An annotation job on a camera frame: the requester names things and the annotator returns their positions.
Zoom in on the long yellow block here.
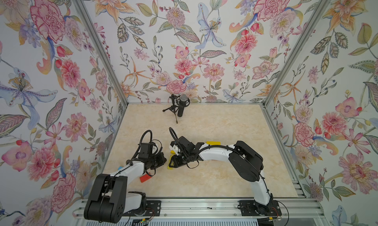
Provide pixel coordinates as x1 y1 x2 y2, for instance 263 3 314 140
167 155 175 170
206 141 221 145

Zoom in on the red block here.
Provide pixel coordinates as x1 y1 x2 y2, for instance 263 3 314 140
139 174 152 183

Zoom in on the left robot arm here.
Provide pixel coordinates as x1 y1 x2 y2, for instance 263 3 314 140
84 141 167 224

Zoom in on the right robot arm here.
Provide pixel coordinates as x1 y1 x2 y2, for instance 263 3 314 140
169 137 273 209

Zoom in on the black microphone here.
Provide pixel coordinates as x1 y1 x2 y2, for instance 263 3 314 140
177 94 190 117

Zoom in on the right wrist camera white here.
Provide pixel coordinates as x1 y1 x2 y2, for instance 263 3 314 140
169 144 181 155

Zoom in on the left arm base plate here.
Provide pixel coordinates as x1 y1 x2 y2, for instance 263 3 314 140
123 200 161 217

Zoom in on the aluminium front rail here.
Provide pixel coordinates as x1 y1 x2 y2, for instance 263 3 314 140
72 197 325 220

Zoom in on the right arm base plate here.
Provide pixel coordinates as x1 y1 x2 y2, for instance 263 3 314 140
237 200 282 217

